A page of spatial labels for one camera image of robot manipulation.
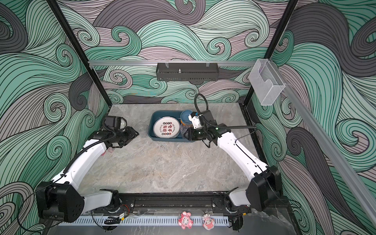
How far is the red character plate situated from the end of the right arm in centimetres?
32

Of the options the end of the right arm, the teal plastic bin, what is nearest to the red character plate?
the teal plastic bin

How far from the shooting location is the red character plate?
1.00 m

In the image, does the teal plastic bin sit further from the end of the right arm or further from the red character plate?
the end of the right arm

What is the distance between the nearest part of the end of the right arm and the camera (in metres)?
0.55
